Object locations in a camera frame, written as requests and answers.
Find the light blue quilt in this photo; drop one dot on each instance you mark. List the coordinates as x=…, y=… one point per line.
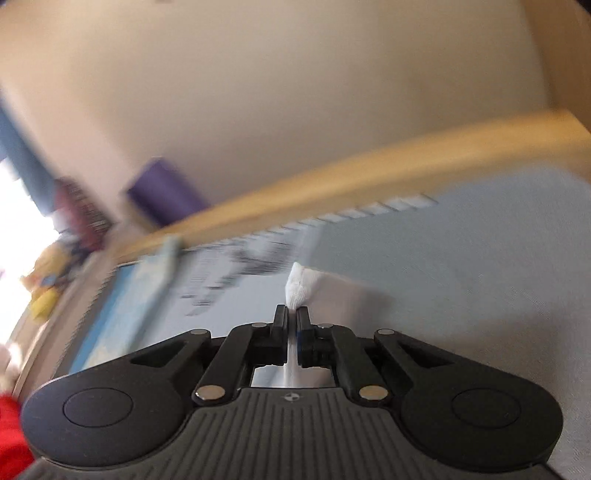
x=134, y=300

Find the wooden bed frame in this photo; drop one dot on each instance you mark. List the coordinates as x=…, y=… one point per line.
x=369, y=170

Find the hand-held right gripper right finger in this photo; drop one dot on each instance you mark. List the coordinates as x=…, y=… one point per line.
x=302, y=325

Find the windowsill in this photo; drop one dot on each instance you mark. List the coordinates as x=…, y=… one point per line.
x=60, y=332

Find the blue curtain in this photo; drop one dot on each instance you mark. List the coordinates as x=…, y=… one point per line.
x=18, y=147

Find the purple box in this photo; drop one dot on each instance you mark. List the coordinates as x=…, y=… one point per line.
x=166, y=194

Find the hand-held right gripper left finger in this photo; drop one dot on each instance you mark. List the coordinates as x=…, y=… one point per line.
x=282, y=325

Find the white long-sleeve shirt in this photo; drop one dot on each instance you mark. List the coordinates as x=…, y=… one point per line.
x=300, y=284

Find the dark red pillow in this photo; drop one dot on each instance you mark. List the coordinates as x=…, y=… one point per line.
x=81, y=212

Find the red folded blanket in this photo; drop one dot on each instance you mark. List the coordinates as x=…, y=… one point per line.
x=11, y=438

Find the window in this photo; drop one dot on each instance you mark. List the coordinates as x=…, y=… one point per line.
x=14, y=240

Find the yellow round plush toy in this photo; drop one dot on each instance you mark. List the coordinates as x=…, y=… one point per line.
x=46, y=286

